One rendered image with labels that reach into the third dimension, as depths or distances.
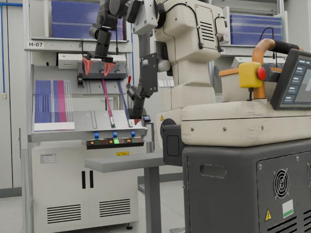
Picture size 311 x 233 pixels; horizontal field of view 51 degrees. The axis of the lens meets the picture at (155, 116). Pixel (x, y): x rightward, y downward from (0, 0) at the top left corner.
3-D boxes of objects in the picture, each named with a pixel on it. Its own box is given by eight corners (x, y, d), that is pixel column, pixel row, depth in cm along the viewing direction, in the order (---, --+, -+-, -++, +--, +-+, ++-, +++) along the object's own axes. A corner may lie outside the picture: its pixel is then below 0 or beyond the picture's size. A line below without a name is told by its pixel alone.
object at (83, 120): (143, 131, 204) (144, 128, 202) (31, 137, 185) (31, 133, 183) (137, 112, 218) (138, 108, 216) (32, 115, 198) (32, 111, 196)
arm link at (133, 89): (143, 87, 173) (154, 90, 179) (133, 76, 180) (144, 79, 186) (132, 105, 178) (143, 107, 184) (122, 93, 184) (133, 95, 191)
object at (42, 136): (143, 136, 205) (145, 128, 201) (32, 142, 185) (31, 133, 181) (142, 135, 206) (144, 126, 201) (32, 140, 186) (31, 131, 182)
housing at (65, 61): (124, 76, 253) (126, 60, 244) (59, 76, 238) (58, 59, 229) (122, 70, 259) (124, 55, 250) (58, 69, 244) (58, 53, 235)
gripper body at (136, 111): (127, 111, 188) (128, 101, 183) (144, 110, 191) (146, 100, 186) (129, 118, 183) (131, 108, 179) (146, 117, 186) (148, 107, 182)
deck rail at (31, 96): (32, 142, 185) (31, 134, 181) (27, 142, 185) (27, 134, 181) (34, 71, 235) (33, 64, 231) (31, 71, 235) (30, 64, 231)
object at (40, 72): (131, 98, 232) (132, 92, 229) (33, 100, 212) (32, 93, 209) (123, 71, 255) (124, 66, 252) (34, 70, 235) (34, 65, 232)
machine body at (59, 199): (139, 229, 231) (136, 143, 232) (34, 244, 210) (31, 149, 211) (121, 207, 293) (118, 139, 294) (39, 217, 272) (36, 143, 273)
